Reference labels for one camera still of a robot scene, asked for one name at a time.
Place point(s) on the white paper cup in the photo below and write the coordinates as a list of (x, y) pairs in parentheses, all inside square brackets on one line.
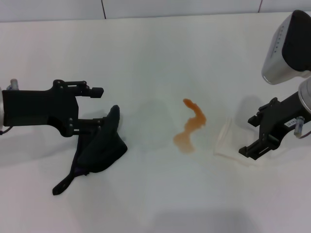
[(230, 143)]

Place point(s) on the orange liquid stain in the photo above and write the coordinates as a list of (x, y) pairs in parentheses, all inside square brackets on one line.
[(190, 126)]

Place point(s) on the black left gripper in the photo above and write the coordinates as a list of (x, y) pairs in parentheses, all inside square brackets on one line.
[(36, 106)]

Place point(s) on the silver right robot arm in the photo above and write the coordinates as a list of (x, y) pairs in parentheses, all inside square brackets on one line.
[(306, 94)]

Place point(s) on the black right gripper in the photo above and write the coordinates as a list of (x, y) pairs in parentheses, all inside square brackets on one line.
[(274, 121)]

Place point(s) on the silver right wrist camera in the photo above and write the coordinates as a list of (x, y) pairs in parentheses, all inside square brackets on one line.
[(279, 60)]

